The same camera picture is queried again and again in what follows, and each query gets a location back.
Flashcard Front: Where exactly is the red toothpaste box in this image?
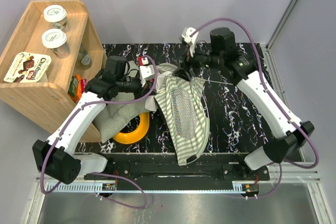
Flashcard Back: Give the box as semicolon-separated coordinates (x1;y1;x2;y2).
138;56;150;66

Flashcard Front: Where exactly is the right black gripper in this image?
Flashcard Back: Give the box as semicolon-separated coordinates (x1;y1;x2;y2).
172;40;224;82

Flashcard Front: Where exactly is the wooden shelf unit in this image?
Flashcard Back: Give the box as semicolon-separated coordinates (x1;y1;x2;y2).
1;0;107;134

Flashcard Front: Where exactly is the yellow pet bowl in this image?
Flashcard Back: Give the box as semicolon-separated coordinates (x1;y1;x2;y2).
113;112;150;145

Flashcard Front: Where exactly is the white lidded cup rear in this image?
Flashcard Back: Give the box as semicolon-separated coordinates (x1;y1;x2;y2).
44;5;69;33

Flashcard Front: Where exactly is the glass jar on shelf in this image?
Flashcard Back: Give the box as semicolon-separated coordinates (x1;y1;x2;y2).
77;45;92;70

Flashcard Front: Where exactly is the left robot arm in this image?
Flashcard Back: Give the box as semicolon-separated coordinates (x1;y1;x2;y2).
32;55;158;185

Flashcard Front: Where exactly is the striped green pet tent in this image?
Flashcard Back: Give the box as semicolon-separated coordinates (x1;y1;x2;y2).
145;63;210;166

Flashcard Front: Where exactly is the white lidded cup front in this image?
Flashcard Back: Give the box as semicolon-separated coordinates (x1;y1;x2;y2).
41;28;70;59

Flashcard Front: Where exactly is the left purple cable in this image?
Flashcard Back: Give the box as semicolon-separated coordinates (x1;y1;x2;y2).
39;55;159;209

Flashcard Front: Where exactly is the purple cable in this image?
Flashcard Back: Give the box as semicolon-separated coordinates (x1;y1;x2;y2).
39;55;159;209
190;18;320;200

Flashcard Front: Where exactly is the green checked cushion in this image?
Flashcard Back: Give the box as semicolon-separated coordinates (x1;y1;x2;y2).
89;57;148;143

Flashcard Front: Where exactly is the Chobani yogurt flip pack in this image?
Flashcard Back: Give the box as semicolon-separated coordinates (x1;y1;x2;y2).
3;52;51;83

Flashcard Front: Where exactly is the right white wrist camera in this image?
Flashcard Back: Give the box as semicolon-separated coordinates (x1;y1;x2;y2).
181;27;199;57

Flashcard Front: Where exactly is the pink small packet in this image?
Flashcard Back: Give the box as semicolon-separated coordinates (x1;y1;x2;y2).
80;79;87;93

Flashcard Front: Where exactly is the orange green sponge pack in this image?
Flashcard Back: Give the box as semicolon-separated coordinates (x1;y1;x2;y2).
68;74;82;103

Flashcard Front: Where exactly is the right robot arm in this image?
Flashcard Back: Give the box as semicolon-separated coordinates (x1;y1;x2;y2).
180;27;314;180

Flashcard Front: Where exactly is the aluminium rail frame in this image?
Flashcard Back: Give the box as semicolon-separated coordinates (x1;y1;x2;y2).
25;42;336;224

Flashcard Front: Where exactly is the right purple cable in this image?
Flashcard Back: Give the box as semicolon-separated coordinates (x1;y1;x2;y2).
190;18;320;200

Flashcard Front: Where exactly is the white lidded cup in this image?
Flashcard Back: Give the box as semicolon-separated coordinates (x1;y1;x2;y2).
41;28;70;59
44;5;69;33

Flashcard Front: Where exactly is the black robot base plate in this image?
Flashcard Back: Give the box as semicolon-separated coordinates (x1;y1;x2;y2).
83;152;270;191

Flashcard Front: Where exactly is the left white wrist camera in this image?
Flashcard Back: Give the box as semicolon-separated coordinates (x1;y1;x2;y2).
139;56;155;87

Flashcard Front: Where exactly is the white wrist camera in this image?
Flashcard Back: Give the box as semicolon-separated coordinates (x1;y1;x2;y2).
181;27;199;57
139;56;155;87

